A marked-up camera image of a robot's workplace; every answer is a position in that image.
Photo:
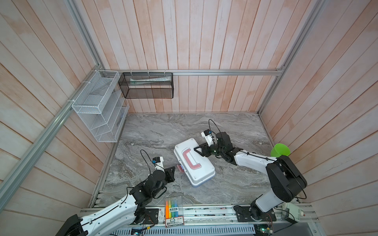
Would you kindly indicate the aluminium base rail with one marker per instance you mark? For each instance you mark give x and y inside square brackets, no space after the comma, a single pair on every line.
[218,212]

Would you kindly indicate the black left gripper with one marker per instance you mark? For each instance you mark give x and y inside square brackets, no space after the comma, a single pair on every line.
[170,174]

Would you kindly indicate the left aluminium frame rail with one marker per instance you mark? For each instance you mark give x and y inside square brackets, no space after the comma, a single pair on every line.
[24,166]

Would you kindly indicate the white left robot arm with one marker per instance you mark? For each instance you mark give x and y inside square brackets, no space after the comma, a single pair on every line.
[128,210]

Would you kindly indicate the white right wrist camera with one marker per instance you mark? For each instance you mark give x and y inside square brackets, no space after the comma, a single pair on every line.
[208,136]

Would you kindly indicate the green plastic goblet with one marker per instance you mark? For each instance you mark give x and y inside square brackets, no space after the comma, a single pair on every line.
[279,150]

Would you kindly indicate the highlighter marker pack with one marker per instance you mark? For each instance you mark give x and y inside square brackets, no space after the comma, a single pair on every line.
[174,215]

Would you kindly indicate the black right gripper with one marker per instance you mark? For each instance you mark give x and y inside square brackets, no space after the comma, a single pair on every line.
[204,147]

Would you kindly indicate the white wire mesh shelf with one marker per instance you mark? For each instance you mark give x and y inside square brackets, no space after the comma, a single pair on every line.
[101,107]

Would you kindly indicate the white box on rail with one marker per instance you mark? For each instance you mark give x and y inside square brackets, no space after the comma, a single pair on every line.
[292,213]

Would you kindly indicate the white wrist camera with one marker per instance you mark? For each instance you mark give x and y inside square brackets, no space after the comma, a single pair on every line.
[208,136]
[158,163]

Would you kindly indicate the blue toolbox base tray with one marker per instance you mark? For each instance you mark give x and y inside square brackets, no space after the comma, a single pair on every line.
[203,183]

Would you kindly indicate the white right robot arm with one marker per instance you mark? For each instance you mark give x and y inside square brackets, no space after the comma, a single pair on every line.
[285,179]

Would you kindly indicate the black wire mesh basket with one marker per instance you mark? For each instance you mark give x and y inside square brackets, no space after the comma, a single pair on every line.
[147,85]

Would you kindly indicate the horizontal aluminium wall rail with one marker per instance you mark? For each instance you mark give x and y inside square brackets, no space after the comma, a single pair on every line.
[208,72]

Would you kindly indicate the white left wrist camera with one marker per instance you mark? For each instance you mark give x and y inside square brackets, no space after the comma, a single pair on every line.
[158,163]

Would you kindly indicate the white toolbox lid pink handle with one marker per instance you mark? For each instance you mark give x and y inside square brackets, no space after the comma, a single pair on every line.
[197,168]

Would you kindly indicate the right aluminium frame post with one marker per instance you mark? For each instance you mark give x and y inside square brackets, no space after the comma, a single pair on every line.
[316,7]

